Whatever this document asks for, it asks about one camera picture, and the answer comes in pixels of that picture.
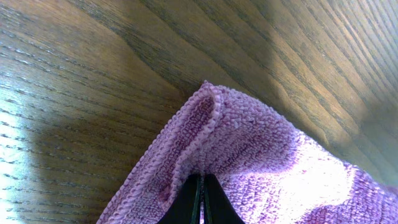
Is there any pink microfiber cloth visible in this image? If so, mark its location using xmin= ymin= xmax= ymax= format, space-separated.
xmin=98 ymin=82 xmax=397 ymax=223

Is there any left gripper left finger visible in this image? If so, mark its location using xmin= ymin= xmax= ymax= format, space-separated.
xmin=157 ymin=174 xmax=201 ymax=224

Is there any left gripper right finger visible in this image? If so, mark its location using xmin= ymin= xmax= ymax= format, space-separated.
xmin=203 ymin=174 xmax=244 ymax=224

